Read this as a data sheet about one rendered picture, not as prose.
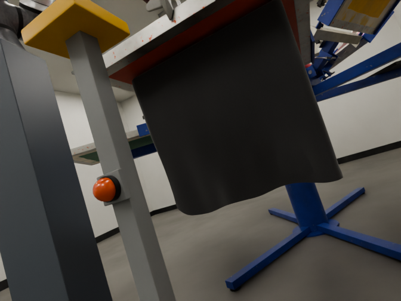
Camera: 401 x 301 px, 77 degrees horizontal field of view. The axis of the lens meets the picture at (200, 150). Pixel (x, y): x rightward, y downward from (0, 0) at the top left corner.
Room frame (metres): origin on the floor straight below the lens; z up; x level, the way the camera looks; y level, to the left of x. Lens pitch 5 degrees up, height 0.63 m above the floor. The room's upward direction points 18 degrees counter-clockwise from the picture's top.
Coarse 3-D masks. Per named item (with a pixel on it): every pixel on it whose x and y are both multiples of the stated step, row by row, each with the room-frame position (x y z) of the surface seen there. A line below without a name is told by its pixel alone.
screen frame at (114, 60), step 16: (192, 0) 0.53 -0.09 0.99; (208, 0) 0.51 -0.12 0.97; (224, 0) 0.52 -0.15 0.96; (304, 0) 0.62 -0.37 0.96; (176, 16) 0.55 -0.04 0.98; (192, 16) 0.54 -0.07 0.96; (208, 16) 0.56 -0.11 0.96; (304, 16) 0.70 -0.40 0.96; (144, 32) 0.58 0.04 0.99; (160, 32) 0.57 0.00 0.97; (176, 32) 0.58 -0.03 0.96; (304, 32) 0.81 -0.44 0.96; (128, 48) 0.60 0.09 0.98; (144, 48) 0.60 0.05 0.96; (304, 48) 0.95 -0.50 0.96; (112, 64) 0.63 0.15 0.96; (304, 64) 1.15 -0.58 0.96; (112, 80) 0.71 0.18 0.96
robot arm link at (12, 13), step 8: (0, 0) 0.80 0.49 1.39; (0, 8) 0.79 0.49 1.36; (8, 8) 0.81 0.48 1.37; (16, 8) 0.83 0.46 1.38; (0, 16) 0.79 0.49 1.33; (8, 16) 0.81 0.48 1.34; (16, 16) 0.83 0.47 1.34; (8, 24) 0.81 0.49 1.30; (16, 24) 0.84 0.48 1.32; (16, 32) 0.85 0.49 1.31
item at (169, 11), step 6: (150, 0) 0.55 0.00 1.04; (156, 0) 0.54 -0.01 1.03; (162, 0) 0.53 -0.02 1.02; (168, 0) 0.54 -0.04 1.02; (150, 6) 0.55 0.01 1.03; (156, 6) 0.54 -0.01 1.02; (162, 6) 0.54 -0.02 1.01; (168, 6) 0.54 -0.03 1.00; (168, 12) 0.54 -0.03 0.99; (168, 18) 0.54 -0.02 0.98
